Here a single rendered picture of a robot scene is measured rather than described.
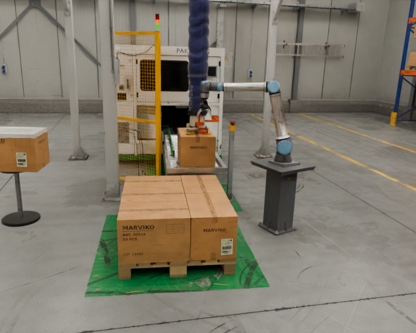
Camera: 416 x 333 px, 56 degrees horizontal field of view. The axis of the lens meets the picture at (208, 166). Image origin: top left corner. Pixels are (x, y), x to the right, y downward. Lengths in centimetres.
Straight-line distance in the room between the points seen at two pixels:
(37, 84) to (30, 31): 154
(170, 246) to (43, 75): 1038
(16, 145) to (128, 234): 171
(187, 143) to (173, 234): 143
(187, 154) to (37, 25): 938
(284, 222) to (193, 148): 130
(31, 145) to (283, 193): 266
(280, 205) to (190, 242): 129
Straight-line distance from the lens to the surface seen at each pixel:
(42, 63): 1318
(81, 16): 1306
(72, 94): 722
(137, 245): 336
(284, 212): 436
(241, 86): 414
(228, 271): 355
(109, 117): 503
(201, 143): 446
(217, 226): 334
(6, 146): 449
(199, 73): 454
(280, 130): 400
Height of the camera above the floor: 183
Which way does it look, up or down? 16 degrees down
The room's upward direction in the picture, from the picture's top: 2 degrees clockwise
